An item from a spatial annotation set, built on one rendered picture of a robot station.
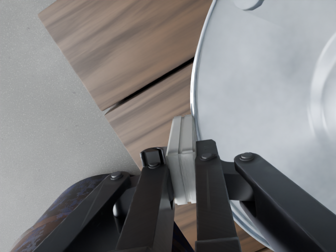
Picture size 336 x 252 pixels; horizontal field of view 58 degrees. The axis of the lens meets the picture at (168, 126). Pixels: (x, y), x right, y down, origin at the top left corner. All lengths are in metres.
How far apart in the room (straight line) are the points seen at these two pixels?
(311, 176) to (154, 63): 0.15
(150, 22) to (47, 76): 0.44
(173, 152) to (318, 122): 0.12
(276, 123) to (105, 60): 0.14
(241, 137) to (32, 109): 0.54
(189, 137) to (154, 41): 0.10
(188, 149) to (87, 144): 0.53
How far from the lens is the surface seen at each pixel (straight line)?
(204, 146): 0.18
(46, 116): 0.69
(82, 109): 0.66
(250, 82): 0.22
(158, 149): 0.15
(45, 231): 0.55
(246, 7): 0.22
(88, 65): 0.26
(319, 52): 0.23
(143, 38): 0.25
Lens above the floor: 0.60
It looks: 72 degrees down
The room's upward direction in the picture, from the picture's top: 167 degrees counter-clockwise
